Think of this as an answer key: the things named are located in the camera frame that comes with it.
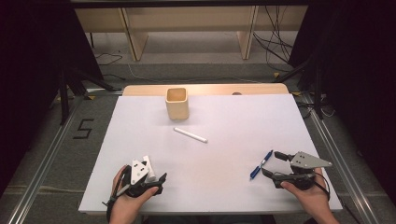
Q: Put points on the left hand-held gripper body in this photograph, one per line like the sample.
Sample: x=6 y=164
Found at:
x=137 y=172

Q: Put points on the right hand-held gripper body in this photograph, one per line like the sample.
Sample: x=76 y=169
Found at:
x=308 y=160

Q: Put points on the blue pen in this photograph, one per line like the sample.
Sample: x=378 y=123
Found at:
x=261 y=165

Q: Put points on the slim white pen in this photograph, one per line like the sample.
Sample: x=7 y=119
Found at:
x=190 y=135

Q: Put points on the beige square pen holder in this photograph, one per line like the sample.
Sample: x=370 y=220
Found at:
x=177 y=109

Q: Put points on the person's left hand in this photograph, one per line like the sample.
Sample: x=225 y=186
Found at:
x=124 y=207

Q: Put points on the person's right hand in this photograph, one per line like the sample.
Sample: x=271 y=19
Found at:
x=314 y=199

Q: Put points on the white table mat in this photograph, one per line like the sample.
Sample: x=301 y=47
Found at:
x=140 y=140

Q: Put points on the yellow tape piece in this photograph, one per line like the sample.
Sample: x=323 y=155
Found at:
x=296 y=93
x=276 y=75
x=91 y=97

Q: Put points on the black metal stand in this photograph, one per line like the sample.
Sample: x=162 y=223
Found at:
x=317 y=93

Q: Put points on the black tape floor mark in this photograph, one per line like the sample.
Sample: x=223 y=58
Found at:
x=83 y=129

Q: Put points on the dark round table grommet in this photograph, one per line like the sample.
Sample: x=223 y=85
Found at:
x=237 y=93

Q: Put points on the wooden table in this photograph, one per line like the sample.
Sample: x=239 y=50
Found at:
x=211 y=88

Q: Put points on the black tripod stand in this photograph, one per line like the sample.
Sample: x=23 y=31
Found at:
x=63 y=99

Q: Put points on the black curtain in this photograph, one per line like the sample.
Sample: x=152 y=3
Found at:
x=358 y=62
x=31 y=62

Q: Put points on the beige wooden desk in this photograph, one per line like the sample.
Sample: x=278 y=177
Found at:
x=193 y=18

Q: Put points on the aluminium floor rail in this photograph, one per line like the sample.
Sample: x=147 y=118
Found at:
x=43 y=161
x=339 y=161

